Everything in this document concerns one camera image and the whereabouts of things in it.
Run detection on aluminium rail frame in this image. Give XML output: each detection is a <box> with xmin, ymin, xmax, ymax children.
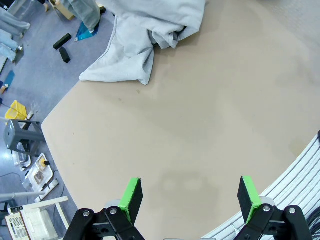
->
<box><xmin>199</xmin><ymin>129</ymin><xmax>320</xmax><ymax>240</ymax></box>

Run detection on white food tray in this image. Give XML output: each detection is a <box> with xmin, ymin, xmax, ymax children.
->
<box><xmin>24</xmin><ymin>152</ymin><xmax>55</xmax><ymax>194</ymax></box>

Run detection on shiny blue sheet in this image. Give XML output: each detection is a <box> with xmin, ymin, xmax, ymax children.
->
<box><xmin>74</xmin><ymin>21</ymin><xmax>98</xmax><ymax>42</ymax></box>

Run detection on clear plastic box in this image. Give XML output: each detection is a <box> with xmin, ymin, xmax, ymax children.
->
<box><xmin>11</xmin><ymin>147</ymin><xmax>33</xmax><ymax>173</ymax></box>

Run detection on white power strip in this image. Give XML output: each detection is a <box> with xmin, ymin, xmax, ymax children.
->
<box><xmin>34</xmin><ymin>177</ymin><xmax>60</xmax><ymax>203</ymax></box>

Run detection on white table frame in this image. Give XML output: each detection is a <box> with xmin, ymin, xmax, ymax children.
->
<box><xmin>7</xmin><ymin>196</ymin><xmax>70</xmax><ymax>231</ymax></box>

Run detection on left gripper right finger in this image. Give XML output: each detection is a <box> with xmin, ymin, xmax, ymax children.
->
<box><xmin>234</xmin><ymin>175</ymin><xmax>315</xmax><ymax>240</ymax></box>

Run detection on grey training pants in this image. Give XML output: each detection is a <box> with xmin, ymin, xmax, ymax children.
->
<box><xmin>79</xmin><ymin>0</ymin><xmax>207</xmax><ymax>86</ymax></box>

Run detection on clear plastic storage bin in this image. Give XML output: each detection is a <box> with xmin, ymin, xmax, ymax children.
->
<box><xmin>6</xmin><ymin>0</ymin><xmax>42</xmax><ymax>22</ymax></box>

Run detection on small cardboard box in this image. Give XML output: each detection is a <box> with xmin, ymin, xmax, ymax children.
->
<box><xmin>49</xmin><ymin>0</ymin><xmax>76</xmax><ymax>21</ymax></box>

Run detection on black block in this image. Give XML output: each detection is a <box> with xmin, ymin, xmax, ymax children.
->
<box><xmin>58</xmin><ymin>46</ymin><xmax>72</xmax><ymax>64</ymax></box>
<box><xmin>52</xmin><ymin>32</ymin><xmax>73</xmax><ymax>50</ymax></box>

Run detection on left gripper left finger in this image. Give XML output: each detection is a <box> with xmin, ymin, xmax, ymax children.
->
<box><xmin>65</xmin><ymin>177</ymin><xmax>146</xmax><ymax>240</ymax></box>

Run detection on white metal pole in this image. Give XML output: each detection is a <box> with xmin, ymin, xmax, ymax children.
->
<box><xmin>0</xmin><ymin>191</ymin><xmax>46</xmax><ymax>201</ymax></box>

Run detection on beige electronic device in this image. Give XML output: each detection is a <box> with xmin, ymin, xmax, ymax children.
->
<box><xmin>4</xmin><ymin>211</ymin><xmax>35</xmax><ymax>240</ymax></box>

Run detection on grey plastic stool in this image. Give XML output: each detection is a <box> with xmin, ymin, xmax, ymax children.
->
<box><xmin>3</xmin><ymin>118</ymin><xmax>45</xmax><ymax>158</ymax></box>

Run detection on yellow plastic crate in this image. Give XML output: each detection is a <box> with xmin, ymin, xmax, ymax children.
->
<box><xmin>4</xmin><ymin>99</ymin><xmax>28</xmax><ymax>120</ymax></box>

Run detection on black cable bundle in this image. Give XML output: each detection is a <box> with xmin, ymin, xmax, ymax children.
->
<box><xmin>303</xmin><ymin>212</ymin><xmax>320</xmax><ymax>240</ymax></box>

